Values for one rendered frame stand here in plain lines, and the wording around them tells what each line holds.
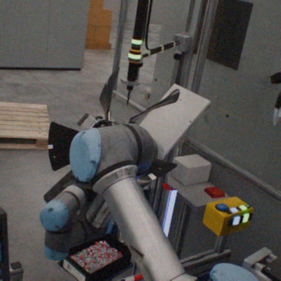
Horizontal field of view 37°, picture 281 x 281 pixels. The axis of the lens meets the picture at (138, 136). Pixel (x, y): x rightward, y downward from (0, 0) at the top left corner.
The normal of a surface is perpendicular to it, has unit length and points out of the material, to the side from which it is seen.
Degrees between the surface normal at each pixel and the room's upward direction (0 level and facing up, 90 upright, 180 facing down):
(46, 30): 90
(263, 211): 90
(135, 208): 40
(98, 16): 90
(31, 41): 90
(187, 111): 50
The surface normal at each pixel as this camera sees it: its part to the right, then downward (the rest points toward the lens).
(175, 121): -0.54, -0.52
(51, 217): -0.34, 0.30
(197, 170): 0.54, 0.39
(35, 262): 0.15, -0.92
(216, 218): -0.83, 0.09
